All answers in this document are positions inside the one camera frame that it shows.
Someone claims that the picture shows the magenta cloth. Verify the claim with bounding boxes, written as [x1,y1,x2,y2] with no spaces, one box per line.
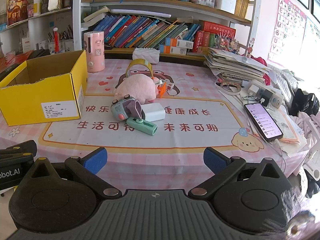
[250,56,272,85]

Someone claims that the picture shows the loose paper sheets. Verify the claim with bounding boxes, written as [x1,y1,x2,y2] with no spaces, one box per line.
[241,95,308,158]

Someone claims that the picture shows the yellow cardboard box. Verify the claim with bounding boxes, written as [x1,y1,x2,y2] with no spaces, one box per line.
[0,50,88,127]

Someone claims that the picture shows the red thick book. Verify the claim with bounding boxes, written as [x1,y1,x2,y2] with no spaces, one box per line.
[201,21,237,37]

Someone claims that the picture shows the white bookshelf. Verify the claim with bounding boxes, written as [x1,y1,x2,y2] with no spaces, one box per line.
[72,0,263,60]

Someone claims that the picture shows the red standing dictionary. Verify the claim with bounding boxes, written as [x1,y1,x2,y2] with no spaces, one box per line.
[194,31,204,53]

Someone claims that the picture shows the white pen cups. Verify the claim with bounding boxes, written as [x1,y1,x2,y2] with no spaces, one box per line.
[49,25,74,53]

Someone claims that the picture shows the wealth god paper lantern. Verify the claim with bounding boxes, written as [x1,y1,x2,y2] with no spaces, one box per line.
[6,0,29,27]

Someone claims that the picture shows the white quilted tissue box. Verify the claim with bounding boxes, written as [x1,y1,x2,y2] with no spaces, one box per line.
[132,47,160,63]

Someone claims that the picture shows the white pen holder box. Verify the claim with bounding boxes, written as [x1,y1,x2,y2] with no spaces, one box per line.
[215,0,237,14]

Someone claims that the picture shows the black smartphone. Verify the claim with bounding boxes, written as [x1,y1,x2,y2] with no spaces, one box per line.
[244,102,284,143]

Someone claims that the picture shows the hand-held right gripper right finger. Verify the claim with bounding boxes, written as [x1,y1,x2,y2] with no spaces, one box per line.
[188,147,293,198]

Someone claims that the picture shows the fuzzy grey garment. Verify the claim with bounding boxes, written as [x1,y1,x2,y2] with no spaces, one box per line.
[282,167,320,240]

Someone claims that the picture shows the colourful figure decoration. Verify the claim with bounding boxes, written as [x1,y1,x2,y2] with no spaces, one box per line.
[216,34,240,54]

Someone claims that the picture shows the black laptop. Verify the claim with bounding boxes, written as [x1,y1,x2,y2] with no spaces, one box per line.
[0,49,52,77]

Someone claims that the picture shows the white charging cable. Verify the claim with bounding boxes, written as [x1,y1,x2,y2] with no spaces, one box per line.
[271,140,288,173]

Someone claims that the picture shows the small white carton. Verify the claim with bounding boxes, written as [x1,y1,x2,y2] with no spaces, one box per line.
[22,37,34,52]

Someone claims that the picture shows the colourful wall poster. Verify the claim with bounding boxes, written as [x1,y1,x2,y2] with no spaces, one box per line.
[304,17,320,63]

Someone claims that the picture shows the alphabet wall poster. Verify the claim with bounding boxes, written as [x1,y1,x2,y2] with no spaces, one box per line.
[267,0,308,67]

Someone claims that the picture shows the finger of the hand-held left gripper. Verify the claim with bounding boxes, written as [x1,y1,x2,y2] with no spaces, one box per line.
[0,140,38,158]

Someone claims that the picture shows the pink plush pig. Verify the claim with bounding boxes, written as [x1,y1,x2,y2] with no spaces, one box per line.
[114,74,160,104]

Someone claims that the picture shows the white power strip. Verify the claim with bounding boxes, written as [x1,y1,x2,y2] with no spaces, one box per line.
[247,79,284,108]

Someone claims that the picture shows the white light tube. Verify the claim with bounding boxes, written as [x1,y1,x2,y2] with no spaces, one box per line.
[111,9,172,18]

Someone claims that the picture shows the stack of papers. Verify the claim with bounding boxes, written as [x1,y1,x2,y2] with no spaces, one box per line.
[204,47,272,82]

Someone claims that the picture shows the teal plastic toy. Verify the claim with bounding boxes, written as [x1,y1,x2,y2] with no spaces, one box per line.
[110,95,145,122]

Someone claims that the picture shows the red tassel pendant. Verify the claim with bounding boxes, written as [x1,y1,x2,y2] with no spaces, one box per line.
[53,27,60,53]

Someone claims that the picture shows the white side shelf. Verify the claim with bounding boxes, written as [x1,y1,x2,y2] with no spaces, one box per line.
[0,7,73,55]

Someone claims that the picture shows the black bag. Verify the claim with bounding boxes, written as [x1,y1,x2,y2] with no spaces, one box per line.
[291,89,320,117]

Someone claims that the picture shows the white power adapter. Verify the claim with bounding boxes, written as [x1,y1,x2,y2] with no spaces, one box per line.
[141,102,166,122]

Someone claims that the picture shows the row of colourful leaning books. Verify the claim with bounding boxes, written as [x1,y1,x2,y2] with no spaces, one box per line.
[94,15,200,49]

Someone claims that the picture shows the yellow tape roll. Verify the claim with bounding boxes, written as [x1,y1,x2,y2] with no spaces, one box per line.
[126,59,153,79]

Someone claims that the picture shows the orange white medicine box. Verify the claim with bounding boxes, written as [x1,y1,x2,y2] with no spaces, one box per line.
[159,44,188,55]
[165,38,194,49]

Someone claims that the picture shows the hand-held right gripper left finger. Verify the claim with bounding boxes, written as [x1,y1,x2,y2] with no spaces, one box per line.
[24,147,123,197]

